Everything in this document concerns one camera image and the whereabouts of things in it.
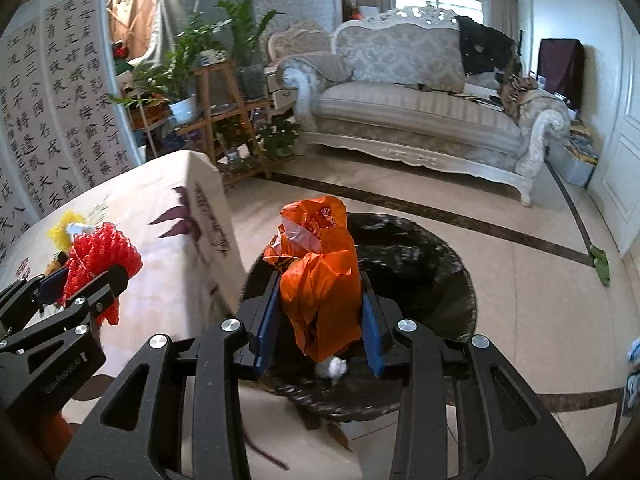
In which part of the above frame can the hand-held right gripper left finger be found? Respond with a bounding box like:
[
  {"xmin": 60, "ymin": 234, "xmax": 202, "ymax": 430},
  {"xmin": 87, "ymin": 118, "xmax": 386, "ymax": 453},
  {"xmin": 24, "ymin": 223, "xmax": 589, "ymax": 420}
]
[{"xmin": 55, "ymin": 271, "xmax": 283, "ymax": 480}]

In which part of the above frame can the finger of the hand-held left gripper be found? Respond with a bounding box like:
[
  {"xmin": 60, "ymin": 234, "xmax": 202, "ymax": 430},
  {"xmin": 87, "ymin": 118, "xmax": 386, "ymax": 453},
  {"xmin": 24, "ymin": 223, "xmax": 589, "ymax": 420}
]
[
  {"xmin": 0, "ymin": 266, "xmax": 69, "ymax": 333},
  {"xmin": 0, "ymin": 265, "xmax": 132, "ymax": 352}
]

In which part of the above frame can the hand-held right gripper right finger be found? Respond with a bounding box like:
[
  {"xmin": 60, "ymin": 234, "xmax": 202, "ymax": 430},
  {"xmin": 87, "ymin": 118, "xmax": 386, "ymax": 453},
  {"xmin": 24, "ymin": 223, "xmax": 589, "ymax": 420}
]
[{"xmin": 360, "ymin": 275, "xmax": 588, "ymax": 480}]

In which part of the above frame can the red foam net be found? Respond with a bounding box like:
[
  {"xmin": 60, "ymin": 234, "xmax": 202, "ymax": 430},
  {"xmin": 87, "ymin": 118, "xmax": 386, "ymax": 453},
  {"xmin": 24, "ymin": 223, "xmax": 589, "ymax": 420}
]
[{"xmin": 60, "ymin": 222, "xmax": 143, "ymax": 326}]

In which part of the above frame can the yellow foam net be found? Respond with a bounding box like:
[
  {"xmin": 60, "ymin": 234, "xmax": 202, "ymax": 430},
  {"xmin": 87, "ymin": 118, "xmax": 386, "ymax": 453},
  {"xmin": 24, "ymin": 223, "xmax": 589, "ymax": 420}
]
[{"xmin": 47, "ymin": 210, "xmax": 86, "ymax": 256}]

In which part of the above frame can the orange plastic bag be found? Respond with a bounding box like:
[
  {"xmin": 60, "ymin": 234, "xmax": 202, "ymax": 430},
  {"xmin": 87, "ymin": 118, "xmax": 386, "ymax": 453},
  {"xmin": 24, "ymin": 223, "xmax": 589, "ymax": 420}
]
[{"xmin": 263, "ymin": 196, "xmax": 363, "ymax": 363}]

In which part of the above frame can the bin with black bag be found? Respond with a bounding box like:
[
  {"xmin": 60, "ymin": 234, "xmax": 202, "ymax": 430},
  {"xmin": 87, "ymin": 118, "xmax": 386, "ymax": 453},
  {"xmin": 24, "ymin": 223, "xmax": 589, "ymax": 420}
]
[{"xmin": 240, "ymin": 212, "xmax": 478, "ymax": 423}]

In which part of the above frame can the floral printed tablecloth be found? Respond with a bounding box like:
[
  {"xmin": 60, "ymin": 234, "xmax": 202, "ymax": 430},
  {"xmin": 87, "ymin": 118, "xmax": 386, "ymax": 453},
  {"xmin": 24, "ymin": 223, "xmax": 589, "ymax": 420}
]
[{"xmin": 0, "ymin": 150, "xmax": 366, "ymax": 480}]

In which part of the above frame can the metal shelf rack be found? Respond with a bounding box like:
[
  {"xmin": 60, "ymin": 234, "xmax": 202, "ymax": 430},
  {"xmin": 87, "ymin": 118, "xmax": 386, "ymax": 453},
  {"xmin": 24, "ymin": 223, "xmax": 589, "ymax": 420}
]
[{"xmin": 117, "ymin": 70, "xmax": 171, "ymax": 161}]

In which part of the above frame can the plant in white pot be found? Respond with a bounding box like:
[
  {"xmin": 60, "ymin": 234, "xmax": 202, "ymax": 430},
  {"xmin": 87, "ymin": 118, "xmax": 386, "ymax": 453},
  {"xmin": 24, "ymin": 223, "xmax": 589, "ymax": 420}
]
[{"xmin": 107, "ymin": 20, "xmax": 231, "ymax": 126}]

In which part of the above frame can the small leafy floor plant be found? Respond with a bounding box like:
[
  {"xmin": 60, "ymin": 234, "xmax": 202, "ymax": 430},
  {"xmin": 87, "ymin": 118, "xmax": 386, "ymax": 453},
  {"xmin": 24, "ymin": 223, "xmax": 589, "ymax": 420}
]
[{"xmin": 257, "ymin": 120, "xmax": 301, "ymax": 159}]

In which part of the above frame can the calligraphy folding screen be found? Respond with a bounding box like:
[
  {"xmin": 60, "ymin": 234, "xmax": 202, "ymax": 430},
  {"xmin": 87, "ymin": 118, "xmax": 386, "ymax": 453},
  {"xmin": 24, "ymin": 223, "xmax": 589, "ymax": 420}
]
[{"xmin": 0, "ymin": 0, "xmax": 146, "ymax": 251}]

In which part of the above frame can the wooden plant stand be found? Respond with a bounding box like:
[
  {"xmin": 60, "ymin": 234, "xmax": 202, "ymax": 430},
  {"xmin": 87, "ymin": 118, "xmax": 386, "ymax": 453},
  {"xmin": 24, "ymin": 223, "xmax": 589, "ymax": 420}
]
[{"xmin": 175, "ymin": 60, "xmax": 273, "ymax": 191}]

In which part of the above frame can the ornate white carved sofa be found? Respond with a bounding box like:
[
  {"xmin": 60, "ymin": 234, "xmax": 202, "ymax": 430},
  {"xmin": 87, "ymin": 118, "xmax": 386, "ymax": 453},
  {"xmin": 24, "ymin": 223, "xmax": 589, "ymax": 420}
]
[{"xmin": 277, "ymin": 6, "xmax": 571, "ymax": 207}]

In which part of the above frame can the tall plant in dark pot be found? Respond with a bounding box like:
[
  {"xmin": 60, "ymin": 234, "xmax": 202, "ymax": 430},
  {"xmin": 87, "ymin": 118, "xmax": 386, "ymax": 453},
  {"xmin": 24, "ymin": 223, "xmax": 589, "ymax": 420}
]
[{"xmin": 217, "ymin": 0, "xmax": 278, "ymax": 102}]

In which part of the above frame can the light blue cloth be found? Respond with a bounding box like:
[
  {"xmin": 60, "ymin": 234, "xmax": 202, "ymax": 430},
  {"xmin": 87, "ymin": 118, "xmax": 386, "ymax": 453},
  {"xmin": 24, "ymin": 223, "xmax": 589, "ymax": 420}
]
[{"xmin": 626, "ymin": 337, "xmax": 640, "ymax": 402}]

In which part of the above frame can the grey storage box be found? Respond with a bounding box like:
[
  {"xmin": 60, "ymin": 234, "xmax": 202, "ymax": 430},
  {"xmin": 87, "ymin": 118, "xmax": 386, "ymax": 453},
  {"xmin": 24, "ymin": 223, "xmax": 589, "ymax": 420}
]
[{"xmin": 547, "ymin": 120, "xmax": 599, "ymax": 188}]

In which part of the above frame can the tiger print cloth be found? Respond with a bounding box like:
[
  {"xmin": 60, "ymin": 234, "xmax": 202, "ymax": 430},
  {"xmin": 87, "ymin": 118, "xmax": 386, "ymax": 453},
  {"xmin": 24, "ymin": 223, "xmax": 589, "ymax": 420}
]
[{"xmin": 497, "ymin": 72, "xmax": 551, "ymax": 121}]

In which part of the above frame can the ornate white carved armchair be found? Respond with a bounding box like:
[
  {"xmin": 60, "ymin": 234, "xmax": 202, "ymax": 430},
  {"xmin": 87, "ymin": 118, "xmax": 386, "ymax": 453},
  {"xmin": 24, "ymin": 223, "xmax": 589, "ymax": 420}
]
[{"xmin": 267, "ymin": 21, "xmax": 335, "ymax": 111}]

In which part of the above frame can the white door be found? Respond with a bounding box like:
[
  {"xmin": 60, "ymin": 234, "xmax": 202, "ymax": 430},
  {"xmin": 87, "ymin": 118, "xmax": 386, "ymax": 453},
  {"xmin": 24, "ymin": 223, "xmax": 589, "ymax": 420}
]
[{"xmin": 587, "ymin": 5, "xmax": 640, "ymax": 256}]

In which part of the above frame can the black jacket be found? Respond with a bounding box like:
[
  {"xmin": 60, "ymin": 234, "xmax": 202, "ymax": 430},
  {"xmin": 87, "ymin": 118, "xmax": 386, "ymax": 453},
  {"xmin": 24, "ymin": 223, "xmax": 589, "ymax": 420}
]
[{"xmin": 456, "ymin": 16, "xmax": 516, "ymax": 76}]

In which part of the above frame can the dark cloth-covered furniture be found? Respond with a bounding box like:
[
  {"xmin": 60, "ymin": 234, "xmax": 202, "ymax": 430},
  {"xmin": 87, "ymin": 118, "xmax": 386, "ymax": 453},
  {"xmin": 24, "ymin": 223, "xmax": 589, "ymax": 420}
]
[{"xmin": 537, "ymin": 38, "xmax": 586, "ymax": 111}]

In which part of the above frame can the window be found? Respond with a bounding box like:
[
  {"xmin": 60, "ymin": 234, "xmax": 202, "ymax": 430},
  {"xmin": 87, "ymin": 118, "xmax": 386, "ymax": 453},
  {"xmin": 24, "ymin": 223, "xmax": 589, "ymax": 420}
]
[{"xmin": 392, "ymin": 0, "xmax": 486, "ymax": 23}]

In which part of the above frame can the beige curtain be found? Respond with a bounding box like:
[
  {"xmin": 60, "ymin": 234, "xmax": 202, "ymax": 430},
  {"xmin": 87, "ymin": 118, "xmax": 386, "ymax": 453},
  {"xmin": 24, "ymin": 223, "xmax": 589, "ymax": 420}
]
[{"xmin": 482, "ymin": 0, "xmax": 518, "ymax": 41}]

